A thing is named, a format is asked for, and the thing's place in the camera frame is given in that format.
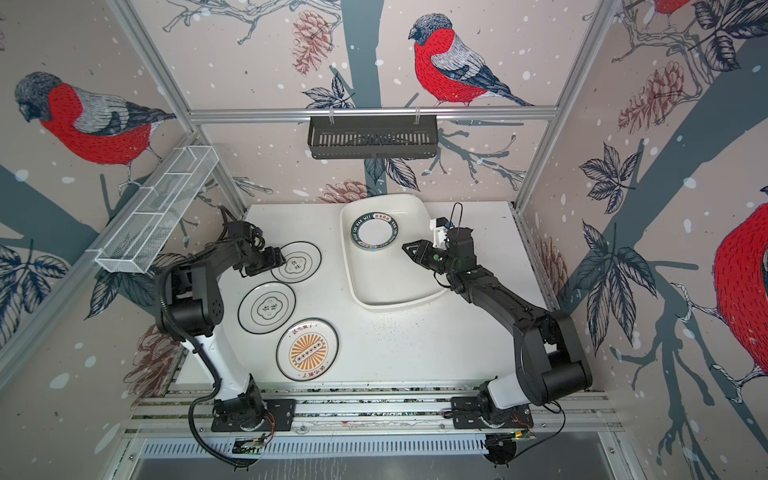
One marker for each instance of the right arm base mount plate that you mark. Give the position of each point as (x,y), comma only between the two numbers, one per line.
(465,413)

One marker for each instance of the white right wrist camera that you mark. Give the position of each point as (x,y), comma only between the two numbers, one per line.
(439,228)

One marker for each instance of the black wire wall basket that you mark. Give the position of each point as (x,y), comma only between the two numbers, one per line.
(373,137)

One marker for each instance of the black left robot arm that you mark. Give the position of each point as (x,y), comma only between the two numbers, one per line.
(190,309)

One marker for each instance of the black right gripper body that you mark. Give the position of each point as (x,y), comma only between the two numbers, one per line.
(450,266)

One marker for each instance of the green rim plate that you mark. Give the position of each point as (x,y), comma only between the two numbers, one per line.
(374,231)

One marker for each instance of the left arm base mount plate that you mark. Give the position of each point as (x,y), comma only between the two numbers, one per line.
(278,416)

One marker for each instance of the white mesh wall shelf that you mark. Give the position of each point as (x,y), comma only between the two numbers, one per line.
(141,237)

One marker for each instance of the aluminium rail base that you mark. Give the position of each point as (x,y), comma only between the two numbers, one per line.
(385,411)

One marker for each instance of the white plastic bin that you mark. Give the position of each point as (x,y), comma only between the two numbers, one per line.
(387,279)

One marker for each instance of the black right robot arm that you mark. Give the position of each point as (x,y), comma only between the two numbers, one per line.
(549,359)

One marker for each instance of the orange sunburst plate front left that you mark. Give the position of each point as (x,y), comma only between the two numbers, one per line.
(307,350)

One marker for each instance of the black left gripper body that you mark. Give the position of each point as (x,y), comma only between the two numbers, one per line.
(265,260)

